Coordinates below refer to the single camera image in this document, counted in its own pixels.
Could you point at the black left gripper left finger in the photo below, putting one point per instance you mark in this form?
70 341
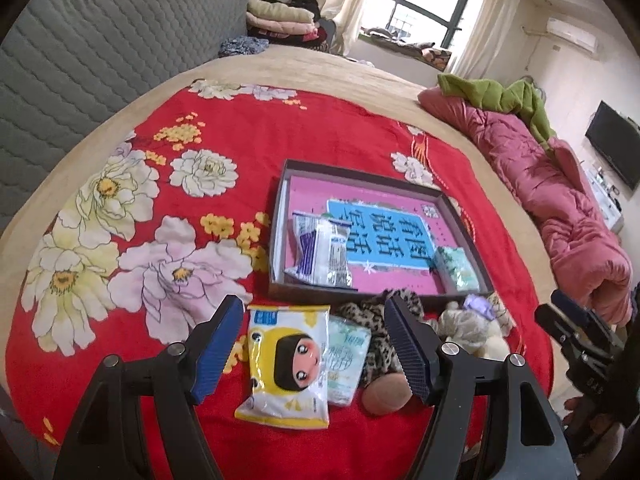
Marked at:
106 438

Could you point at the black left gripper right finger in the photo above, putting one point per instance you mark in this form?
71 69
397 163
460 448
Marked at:
522 437

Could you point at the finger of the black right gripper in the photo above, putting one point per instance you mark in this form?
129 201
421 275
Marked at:
580 309
567 322

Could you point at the cream floral plush toy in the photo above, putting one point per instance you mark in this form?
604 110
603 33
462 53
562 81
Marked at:
480 326

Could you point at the leopard print plush cloth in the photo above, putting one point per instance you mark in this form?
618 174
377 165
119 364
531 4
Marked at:
385 388

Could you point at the pale green tissue pack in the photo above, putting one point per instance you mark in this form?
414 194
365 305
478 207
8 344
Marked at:
347 352

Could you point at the yellow cartoon wipes pack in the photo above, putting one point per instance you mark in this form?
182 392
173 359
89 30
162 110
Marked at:
286 350

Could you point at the person's right hand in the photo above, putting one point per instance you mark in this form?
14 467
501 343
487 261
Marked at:
590 432

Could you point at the pink crumpled quilt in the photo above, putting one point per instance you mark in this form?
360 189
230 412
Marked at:
586 258

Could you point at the green patterned tissue pack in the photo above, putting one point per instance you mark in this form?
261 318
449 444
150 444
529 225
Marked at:
455 270

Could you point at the green blanket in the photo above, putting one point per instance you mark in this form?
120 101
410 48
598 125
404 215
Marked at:
520 99

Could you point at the red floral blanket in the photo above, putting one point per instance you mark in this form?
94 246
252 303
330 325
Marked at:
214 164

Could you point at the clear white blue packet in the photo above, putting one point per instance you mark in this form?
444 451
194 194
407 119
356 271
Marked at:
321 251

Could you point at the white air conditioner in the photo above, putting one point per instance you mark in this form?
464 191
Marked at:
574 35

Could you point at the clutter on window sill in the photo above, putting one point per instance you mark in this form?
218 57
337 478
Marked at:
425 52

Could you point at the right cream curtain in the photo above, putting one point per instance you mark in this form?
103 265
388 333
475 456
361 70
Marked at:
486 40

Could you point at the stack of folded blankets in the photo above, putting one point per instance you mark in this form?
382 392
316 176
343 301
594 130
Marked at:
293 23

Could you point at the blue patterned cloth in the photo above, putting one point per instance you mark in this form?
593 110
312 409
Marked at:
242 45

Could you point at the grey quilted headboard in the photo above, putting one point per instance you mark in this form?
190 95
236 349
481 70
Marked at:
69 65

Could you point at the black wall television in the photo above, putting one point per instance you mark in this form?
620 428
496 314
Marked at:
617 140

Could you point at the window with dark frame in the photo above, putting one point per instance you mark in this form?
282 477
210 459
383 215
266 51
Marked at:
422 0

